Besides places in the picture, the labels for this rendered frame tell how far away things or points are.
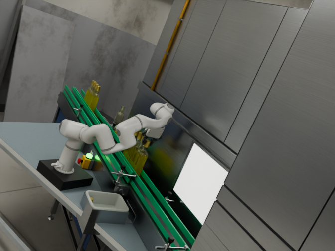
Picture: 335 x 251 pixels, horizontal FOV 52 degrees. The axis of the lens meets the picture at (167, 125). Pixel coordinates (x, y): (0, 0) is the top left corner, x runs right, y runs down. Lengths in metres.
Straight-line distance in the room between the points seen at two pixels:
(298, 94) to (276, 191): 0.29
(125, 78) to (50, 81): 1.54
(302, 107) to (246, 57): 0.85
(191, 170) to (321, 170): 1.06
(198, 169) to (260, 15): 0.87
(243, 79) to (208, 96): 0.27
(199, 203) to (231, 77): 0.70
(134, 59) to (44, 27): 1.78
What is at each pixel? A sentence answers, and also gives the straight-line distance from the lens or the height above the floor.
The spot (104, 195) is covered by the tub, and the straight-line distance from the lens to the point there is 2.05.
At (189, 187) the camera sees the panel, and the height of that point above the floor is 1.09.
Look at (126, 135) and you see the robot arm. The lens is 1.79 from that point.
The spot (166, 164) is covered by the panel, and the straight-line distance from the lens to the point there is 2.14.
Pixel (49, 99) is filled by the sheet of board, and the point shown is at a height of 0.36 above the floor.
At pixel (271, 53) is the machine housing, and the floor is 1.91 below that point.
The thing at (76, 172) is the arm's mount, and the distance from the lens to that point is 2.24.
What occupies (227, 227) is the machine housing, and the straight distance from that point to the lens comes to 1.20.
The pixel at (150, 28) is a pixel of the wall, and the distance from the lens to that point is 5.98.
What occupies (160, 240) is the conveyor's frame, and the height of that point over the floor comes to 0.87.
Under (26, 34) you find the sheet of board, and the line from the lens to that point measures 4.77.
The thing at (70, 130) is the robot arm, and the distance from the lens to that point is 1.94.
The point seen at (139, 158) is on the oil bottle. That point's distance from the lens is 2.14.
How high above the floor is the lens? 1.78
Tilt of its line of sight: 13 degrees down
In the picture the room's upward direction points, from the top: 23 degrees clockwise
